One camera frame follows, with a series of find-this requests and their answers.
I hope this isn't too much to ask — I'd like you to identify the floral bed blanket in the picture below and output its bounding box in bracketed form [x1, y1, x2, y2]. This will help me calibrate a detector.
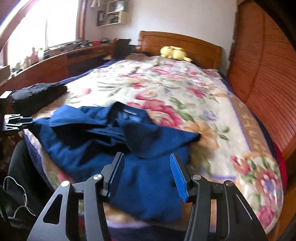
[23, 54, 283, 233]

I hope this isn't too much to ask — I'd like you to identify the navy blue blazer jacket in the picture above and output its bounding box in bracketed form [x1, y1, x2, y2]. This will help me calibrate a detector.
[29, 102, 200, 222]

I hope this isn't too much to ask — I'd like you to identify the wooden desk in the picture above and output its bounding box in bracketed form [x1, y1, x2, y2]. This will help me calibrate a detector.
[1, 44, 114, 93]

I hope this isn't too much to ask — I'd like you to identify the wooden louvered wardrobe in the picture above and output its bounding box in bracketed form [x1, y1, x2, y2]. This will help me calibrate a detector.
[228, 1, 295, 159]

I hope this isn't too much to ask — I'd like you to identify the white cable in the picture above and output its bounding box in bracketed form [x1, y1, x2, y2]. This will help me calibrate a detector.
[2, 176, 37, 219]

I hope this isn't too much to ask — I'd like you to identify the wall shelf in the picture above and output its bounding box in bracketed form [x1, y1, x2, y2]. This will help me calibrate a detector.
[91, 0, 129, 27]

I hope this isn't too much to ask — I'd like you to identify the wooden headboard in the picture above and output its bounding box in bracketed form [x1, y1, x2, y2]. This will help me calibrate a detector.
[136, 31, 222, 69]

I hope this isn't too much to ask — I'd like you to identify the wooden chair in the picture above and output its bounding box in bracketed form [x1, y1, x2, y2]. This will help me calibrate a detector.
[110, 38, 131, 59]

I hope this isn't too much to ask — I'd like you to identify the dark folded garment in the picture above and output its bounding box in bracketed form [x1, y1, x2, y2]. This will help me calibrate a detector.
[11, 83, 67, 117]

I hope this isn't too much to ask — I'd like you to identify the yellow plush toy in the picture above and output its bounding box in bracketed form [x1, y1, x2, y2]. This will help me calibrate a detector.
[160, 46, 192, 62]

